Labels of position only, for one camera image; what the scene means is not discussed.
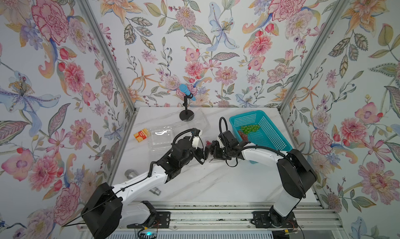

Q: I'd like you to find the teal plastic mesh basket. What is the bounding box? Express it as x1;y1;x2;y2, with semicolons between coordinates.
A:
229;110;293;151

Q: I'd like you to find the clear clamshell container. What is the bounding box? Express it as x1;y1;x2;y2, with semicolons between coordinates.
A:
174;109;210;134
148;126;175;155

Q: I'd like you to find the orange yellow snack packet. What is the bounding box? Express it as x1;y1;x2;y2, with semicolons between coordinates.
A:
134;129;151;143

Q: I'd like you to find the green grape bunch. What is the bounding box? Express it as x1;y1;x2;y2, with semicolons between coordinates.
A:
240;124;260;135

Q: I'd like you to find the red grape bunch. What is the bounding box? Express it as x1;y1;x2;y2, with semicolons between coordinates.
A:
238;130;250;142

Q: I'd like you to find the blue microphone on black stand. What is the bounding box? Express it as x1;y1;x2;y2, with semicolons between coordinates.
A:
179;84;195;121

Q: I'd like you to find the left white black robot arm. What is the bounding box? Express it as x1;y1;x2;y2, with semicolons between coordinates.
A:
81;128;206;239

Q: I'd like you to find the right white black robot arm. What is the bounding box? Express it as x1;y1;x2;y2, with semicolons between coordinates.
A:
206;131;317;228

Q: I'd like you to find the clear clamshell container back left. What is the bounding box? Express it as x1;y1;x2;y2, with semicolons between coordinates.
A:
148;126;175;155

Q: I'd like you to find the aluminium rail base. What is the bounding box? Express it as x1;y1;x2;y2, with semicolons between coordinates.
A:
76;202;348;239

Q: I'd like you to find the grey metal cylinder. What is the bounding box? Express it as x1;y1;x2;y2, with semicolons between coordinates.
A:
125;169;161;196

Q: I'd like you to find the clear clamshell container back centre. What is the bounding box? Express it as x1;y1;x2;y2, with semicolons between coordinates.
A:
174;109;210;134

